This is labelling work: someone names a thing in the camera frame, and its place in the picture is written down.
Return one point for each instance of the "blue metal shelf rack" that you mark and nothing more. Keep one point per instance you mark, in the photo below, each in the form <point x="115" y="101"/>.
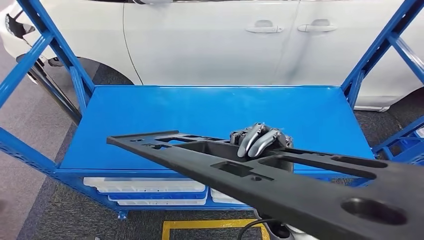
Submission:
<point x="407" y="145"/>
<point x="198" y="116"/>

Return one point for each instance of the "white car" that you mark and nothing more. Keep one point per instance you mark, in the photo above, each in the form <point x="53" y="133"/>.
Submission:
<point x="198" y="49"/>

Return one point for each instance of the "white plastic bin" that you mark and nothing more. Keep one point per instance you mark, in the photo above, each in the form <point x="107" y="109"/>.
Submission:
<point x="159" y="202"/>
<point x="222" y="197"/>
<point x="142" y="184"/>

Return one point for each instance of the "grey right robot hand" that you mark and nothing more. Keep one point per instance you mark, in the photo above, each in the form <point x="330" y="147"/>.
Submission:
<point x="261" y="139"/>

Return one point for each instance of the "black plastic frame part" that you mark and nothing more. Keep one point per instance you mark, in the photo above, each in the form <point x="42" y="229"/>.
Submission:
<point x="298" y="195"/>

